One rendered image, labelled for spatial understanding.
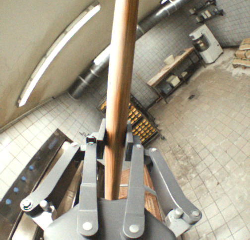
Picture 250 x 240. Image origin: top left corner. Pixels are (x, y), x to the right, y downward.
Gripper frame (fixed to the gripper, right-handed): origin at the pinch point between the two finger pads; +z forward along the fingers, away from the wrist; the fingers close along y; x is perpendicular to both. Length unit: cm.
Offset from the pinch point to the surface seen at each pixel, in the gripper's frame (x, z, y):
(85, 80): -20, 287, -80
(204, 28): 214, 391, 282
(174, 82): -11, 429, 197
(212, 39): 181, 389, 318
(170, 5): 197, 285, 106
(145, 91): -68, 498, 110
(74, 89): -44, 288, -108
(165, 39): 156, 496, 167
